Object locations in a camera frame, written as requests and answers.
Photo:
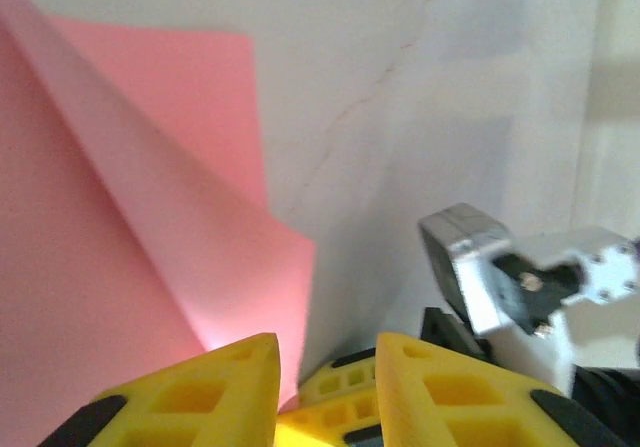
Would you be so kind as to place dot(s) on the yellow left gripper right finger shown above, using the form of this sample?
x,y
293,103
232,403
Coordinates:
x,y
450,407

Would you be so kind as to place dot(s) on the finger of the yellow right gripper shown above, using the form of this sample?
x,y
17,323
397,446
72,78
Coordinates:
x,y
320,429
340,379

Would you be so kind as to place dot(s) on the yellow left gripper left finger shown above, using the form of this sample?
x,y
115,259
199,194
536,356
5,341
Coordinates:
x,y
200,402

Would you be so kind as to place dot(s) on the pink paper sheet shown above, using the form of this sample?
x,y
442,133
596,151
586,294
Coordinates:
x,y
100,217

